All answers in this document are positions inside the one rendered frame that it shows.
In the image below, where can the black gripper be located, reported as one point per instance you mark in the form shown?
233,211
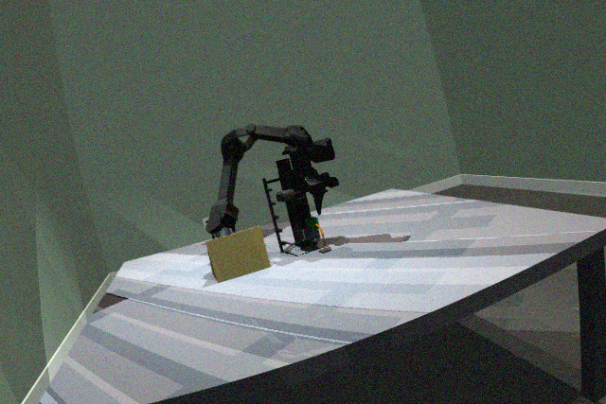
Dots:
297,194

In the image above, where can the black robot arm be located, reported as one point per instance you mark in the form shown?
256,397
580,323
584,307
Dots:
223,215

